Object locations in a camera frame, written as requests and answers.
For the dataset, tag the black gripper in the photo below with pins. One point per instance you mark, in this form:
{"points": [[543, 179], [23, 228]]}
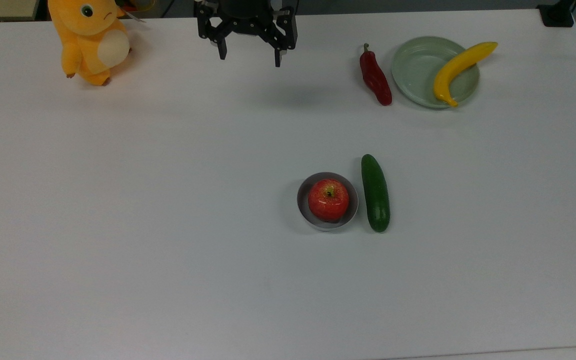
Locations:
{"points": [[245, 11]]}

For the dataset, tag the red chili pepper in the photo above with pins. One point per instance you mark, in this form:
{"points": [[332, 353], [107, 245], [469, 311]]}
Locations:
{"points": [[375, 77]]}

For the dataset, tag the pale green plastic plate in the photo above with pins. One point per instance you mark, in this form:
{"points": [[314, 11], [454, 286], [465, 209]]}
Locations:
{"points": [[415, 72]]}

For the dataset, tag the orange packet behind plush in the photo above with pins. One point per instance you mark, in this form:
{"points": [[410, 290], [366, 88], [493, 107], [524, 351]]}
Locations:
{"points": [[135, 6]]}

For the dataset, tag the orange plush toy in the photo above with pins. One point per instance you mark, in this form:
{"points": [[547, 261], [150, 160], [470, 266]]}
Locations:
{"points": [[90, 40]]}

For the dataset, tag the small grey bowl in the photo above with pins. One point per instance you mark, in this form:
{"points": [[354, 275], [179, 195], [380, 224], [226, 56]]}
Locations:
{"points": [[304, 205]]}

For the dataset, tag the red apple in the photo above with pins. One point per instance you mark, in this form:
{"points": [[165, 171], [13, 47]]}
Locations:
{"points": [[328, 200]]}

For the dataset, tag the green cucumber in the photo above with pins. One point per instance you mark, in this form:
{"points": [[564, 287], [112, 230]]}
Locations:
{"points": [[375, 195]]}

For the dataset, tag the yellow banana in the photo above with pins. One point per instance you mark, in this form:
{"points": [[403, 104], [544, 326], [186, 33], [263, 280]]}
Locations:
{"points": [[455, 67]]}

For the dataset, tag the beige cabinet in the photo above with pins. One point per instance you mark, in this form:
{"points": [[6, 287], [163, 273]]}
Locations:
{"points": [[0, 7]]}

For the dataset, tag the black table clamp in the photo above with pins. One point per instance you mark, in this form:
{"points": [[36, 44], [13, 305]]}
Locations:
{"points": [[557, 14]]}

